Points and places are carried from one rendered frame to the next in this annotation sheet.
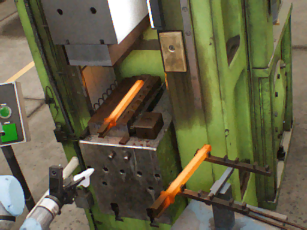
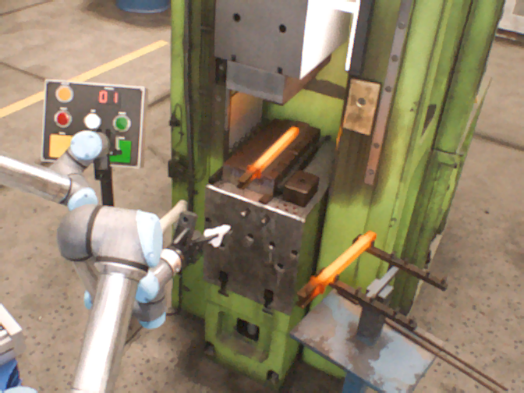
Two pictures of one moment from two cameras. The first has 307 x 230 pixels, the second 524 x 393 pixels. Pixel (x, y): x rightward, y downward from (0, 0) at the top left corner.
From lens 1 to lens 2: 0.28 m
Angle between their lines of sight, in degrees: 5
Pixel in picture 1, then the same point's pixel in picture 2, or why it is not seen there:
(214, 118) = (384, 200)
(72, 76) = (217, 100)
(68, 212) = not seen: hidden behind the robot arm
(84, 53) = (251, 78)
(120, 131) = (263, 186)
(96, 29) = (277, 53)
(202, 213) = (341, 313)
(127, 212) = (238, 287)
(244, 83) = (421, 165)
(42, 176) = not seen: hidden behind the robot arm
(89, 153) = (214, 203)
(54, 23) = (224, 30)
